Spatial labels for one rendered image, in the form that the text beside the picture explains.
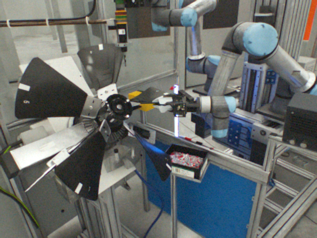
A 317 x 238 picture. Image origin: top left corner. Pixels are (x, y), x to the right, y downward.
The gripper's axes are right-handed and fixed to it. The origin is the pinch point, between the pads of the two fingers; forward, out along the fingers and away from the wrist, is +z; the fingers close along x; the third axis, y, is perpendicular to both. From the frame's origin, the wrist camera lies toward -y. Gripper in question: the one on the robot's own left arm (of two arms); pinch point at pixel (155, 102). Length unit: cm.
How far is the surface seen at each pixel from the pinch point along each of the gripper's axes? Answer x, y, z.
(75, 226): 120, -13, 73
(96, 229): 94, 6, 44
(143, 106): 19.8, -32.8, 11.2
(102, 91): -8.1, 4.5, 22.5
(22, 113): -11, 28, 44
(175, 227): 86, 7, -8
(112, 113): -5.3, 18.9, 14.9
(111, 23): -35.3, 1.6, 15.0
